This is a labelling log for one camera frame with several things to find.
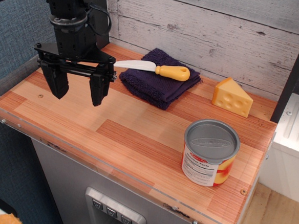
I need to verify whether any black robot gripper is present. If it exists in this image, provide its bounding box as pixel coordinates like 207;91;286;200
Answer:
34;26;116;107

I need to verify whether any toy food can grey lid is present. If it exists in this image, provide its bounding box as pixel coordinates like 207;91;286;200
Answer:
180;117;243;189

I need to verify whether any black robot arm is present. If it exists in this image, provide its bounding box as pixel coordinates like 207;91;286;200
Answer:
34;0;116;106

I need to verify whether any orange object at corner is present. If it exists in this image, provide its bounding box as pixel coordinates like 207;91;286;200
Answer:
0;214;23;224

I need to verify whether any clear acrylic table guard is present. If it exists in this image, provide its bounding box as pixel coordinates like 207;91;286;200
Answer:
0;59;276;224

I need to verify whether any folded dark purple towel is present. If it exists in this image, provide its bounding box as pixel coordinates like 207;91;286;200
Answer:
117;46;204;114

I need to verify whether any grey toy fridge cabinet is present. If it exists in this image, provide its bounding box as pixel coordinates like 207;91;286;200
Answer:
25;137;224;224

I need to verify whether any silver dispenser button panel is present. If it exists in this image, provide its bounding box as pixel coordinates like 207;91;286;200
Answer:
85;187;147;224

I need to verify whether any yellow toy cheese wedge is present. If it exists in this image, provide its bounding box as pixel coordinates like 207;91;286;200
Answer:
212;78;253;118

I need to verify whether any white cabinet with ridged top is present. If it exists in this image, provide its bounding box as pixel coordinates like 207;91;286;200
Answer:
259;94;299;202

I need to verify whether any toy knife yellow handle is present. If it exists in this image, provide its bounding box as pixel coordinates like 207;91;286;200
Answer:
114;60;190;82

